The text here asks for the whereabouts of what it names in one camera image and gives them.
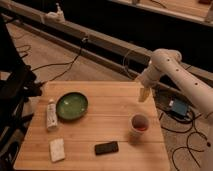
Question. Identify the tan suction gripper tip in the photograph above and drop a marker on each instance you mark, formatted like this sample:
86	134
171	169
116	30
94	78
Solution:
144	94

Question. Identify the white squeeze bottle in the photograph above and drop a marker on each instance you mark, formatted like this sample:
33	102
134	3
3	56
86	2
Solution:
51	117

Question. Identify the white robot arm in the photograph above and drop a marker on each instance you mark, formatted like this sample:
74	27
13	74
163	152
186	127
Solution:
167	62

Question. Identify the green ceramic bowl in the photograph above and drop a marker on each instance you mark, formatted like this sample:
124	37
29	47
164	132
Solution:
72	106

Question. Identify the blue power box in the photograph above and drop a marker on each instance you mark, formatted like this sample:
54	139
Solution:
178	107

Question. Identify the black smartphone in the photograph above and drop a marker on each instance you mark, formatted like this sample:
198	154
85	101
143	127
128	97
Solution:
105	148

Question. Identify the white sponge block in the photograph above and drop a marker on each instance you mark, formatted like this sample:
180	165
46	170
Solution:
57	152

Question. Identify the black chair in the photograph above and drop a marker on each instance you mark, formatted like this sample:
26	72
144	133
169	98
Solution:
14	92

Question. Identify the long metal rail beam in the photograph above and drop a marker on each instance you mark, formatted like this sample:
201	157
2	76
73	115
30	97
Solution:
113	29

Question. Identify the white object on rail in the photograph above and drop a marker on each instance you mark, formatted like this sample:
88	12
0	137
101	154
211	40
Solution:
58	15

